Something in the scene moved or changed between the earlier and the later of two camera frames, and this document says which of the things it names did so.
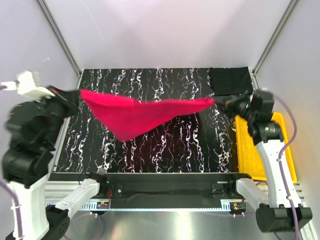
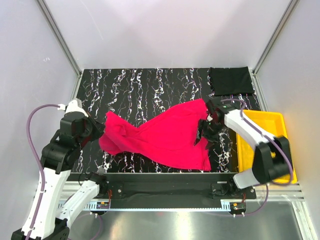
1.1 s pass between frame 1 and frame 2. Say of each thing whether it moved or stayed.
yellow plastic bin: stayed
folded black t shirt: stayed
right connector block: stayed
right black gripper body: moved
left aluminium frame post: stayed
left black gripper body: moved
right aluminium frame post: stayed
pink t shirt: moved
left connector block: stayed
